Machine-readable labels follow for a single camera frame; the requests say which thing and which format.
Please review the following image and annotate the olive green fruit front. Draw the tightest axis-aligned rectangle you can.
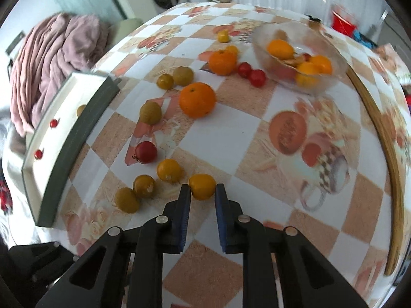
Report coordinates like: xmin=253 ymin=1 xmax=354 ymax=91
xmin=114 ymin=188 xmax=141 ymax=214

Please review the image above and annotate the olive yellow tomato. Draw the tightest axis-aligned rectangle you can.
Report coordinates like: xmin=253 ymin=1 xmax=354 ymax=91
xmin=133 ymin=175 xmax=156 ymax=198

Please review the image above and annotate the orange-yellow tomato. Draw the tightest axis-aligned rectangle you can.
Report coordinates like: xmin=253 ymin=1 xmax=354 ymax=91
xmin=188 ymin=174 xmax=217 ymax=200

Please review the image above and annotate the red cherry tomato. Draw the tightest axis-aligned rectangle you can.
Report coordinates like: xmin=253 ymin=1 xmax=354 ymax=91
xmin=34 ymin=149 xmax=43 ymax=160
xmin=248 ymin=70 xmax=267 ymax=88
xmin=237 ymin=62 xmax=252 ymax=79

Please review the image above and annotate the large red tomato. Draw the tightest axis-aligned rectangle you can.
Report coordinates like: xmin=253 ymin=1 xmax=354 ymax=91
xmin=132 ymin=141 xmax=157 ymax=164

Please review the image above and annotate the yellow-brown round fruit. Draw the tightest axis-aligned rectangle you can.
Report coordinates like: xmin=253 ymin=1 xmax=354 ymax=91
xmin=139 ymin=101 xmax=162 ymax=125

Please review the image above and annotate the yellow-green plum fruit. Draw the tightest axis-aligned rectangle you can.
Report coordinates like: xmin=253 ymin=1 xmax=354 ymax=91
xmin=76 ymin=104 xmax=86 ymax=117

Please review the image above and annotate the small red tomato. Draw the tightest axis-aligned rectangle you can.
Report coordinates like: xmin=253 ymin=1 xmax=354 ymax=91
xmin=50 ymin=119 xmax=59 ymax=128

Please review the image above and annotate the white shallow tray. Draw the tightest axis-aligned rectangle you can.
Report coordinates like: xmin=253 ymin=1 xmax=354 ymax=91
xmin=22 ymin=72 xmax=119 ymax=227

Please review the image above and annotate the checkered patterned tablecloth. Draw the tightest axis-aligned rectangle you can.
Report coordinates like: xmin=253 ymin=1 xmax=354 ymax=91
xmin=50 ymin=3 xmax=394 ymax=307

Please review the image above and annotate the large orange near centre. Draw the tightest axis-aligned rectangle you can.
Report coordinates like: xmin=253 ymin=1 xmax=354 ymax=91
xmin=178 ymin=82 xmax=217 ymax=119

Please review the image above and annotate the striped yellow-green tomato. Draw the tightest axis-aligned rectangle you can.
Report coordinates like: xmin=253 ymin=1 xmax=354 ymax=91
xmin=156 ymin=73 xmax=174 ymax=90

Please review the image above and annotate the brown-green round fruit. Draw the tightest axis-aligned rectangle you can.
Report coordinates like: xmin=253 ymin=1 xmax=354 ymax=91
xmin=172 ymin=66 xmax=194 ymax=87

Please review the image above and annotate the yellow orange fruit in bowl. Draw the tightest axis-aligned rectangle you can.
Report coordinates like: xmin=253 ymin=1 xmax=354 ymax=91
xmin=295 ymin=55 xmax=333 ymax=88

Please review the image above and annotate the clear glass fruit bowl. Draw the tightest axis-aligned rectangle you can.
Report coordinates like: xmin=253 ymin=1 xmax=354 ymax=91
xmin=251 ymin=21 xmax=348 ymax=96

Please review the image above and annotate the pink fleece blanket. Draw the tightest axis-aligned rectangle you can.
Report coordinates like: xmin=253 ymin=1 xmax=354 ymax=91
xmin=10 ymin=13 xmax=109 ymax=137

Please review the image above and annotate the orange near bowl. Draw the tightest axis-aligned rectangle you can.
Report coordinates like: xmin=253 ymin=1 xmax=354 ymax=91
xmin=208 ymin=50 xmax=238 ymax=76

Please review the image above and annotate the green sofa cushion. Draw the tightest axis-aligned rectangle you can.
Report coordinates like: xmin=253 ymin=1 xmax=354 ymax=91
xmin=107 ymin=18 xmax=143 ymax=47

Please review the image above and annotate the small yellow tomato by orange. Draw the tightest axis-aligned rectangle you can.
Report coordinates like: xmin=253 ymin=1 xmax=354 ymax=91
xmin=225 ymin=45 xmax=239 ymax=56

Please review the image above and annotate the red plastic bucket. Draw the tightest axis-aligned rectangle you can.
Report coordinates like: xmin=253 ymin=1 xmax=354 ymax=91
xmin=332 ymin=4 xmax=358 ymax=37

